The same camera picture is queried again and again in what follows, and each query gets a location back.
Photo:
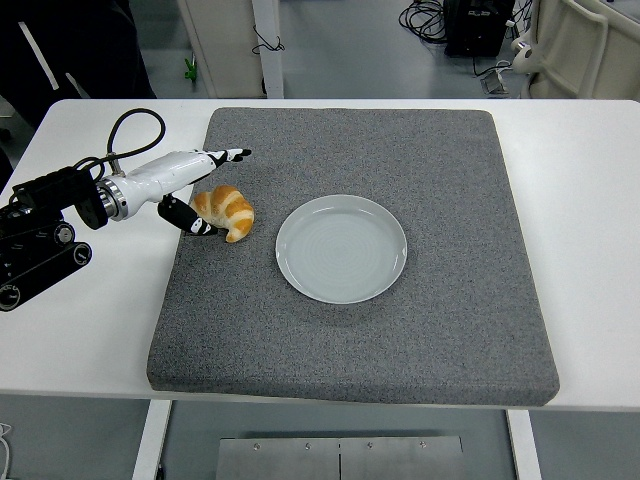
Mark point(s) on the black caster wheel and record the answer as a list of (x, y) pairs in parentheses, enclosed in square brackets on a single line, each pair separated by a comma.
[(4, 135)]

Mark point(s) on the grey round plate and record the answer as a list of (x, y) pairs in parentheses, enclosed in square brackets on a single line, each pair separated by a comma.
[(340, 250)]

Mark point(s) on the grey metal plate with screws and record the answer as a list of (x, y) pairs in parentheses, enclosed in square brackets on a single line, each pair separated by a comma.
[(280, 460)]

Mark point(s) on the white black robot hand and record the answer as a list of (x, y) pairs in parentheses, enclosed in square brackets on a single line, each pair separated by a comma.
[(170, 172)]

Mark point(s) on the golden croissant bread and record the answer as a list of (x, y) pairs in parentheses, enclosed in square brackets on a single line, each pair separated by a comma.
[(230, 210)]

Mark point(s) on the black computer case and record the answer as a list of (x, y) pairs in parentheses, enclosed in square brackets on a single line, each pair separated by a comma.
[(475, 30)]

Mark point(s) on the white table leg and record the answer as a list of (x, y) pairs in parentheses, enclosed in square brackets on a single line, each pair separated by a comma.
[(525, 450), (150, 440)]

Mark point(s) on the grey speckled mat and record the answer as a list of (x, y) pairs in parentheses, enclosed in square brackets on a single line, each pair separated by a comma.
[(350, 150)]

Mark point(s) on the small grey adapter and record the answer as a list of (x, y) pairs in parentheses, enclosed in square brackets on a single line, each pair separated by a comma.
[(494, 84)]

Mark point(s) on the cream plastic furniture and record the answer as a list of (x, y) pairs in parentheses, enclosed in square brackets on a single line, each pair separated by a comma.
[(575, 50)]

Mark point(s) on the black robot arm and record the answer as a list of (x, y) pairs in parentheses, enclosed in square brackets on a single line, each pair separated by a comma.
[(40, 260)]

